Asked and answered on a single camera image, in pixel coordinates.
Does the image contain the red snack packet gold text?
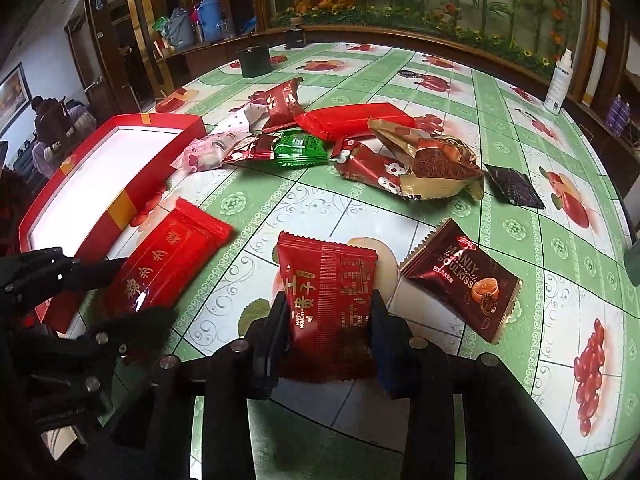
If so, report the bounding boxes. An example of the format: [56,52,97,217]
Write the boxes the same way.
[276,232,378,382]

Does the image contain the gold brown snack bag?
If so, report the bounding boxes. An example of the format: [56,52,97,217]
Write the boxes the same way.
[368,118,484,200]

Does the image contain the red gift box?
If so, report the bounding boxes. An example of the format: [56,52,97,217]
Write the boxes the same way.
[18,113,205,333]

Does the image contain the dark red Manly Soulkiss packet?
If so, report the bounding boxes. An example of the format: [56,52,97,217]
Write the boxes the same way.
[399,218,522,344]

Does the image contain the long red packet gold characters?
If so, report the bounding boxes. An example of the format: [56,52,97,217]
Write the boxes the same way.
[103,198,233,318]

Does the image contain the seated person in background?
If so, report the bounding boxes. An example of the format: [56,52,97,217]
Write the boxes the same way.
[32,96,98,179]

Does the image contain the dark red small packet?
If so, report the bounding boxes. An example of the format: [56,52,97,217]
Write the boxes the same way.
[224,133,278,164]

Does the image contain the green snack packet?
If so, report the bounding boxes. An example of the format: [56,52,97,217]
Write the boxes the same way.
[272,131,329,168]

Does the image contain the pink white snack packet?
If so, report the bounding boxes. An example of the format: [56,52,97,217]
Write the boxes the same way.
[170,131,252,172]

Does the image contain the dark red panda packet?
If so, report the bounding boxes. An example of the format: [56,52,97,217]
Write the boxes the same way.
[330,139,413,200]

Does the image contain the small black packet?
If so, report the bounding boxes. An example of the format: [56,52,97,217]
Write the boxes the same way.
[485,165,544,209]

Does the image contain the large flat red packet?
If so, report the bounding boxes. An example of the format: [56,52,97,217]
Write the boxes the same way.
[294,103,416,142]

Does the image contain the crumpled red wrapper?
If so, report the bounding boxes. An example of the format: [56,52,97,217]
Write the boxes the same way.
[248,77,304,133]

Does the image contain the black round container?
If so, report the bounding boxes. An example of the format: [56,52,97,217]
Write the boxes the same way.
[236,44,272,78]

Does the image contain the small dark jar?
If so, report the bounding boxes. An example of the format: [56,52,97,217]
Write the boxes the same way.
[284,16,307,50]

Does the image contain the white spray bottle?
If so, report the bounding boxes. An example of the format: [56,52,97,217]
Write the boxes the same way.
[544,49,573,115]

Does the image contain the purple bottles on shelf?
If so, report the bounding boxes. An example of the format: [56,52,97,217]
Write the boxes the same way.
[605,94,630,136]

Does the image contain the framed wall picture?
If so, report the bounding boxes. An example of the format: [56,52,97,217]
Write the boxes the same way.
[0,63,32,136]

